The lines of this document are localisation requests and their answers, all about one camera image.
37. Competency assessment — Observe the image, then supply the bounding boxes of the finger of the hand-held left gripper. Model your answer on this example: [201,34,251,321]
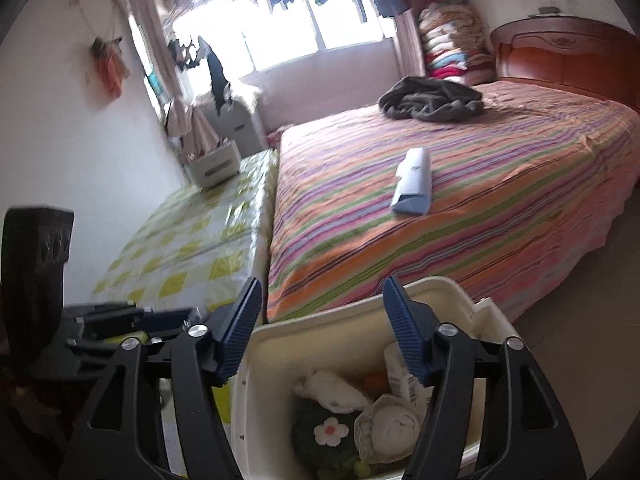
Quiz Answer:
[141,309,211,334]

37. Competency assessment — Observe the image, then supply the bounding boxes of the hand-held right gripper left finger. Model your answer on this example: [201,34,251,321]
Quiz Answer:
[60,276,263,480]

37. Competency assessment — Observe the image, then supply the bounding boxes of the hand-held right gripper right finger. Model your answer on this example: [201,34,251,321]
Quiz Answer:
[382,275,586,480]

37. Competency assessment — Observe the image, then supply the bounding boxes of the white cardboard carton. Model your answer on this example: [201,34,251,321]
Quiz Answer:
[384,342,436,411]

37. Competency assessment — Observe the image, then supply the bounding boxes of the white plastic bin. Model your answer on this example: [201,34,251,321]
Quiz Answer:
[232,276,523,480]

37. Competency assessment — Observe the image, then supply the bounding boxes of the green plush toy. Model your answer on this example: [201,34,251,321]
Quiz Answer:
[291,400,381,480]

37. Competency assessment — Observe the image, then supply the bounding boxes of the striped bedsheet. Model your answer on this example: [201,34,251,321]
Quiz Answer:
[265,80,640,323]

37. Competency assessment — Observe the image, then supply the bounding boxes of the white and blue paper pack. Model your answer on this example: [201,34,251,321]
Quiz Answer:
[390,147,433,216]

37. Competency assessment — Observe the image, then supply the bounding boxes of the white plastic basket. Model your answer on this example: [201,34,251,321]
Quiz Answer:
[186,141,242,190]

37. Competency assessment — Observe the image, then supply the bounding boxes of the beige hanging clothes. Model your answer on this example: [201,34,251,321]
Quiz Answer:
[167,100,221,163]

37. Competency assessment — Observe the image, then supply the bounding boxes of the white washing machine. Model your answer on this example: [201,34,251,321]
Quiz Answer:
[202,95,266,156]

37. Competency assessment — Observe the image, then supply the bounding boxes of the grey blanket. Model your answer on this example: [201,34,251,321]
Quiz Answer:
[378,76,485,122]

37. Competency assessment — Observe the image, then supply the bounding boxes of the pink curtain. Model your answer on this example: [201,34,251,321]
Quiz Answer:
[392,0,427,77]
[122,0,183,106]

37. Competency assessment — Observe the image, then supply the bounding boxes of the black hanging garment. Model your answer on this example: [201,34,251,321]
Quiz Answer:
[197,35,233,111]

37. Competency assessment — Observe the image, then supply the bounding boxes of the stack of folded quilts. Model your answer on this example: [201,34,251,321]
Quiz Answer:
[417,0,496,81]

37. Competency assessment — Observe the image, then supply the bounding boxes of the wooden bed headboard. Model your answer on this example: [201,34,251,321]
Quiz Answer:
[489,16,640,113]

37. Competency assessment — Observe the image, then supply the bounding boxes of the orange cloth on wall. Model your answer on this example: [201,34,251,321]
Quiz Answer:
[92,37,131,98]

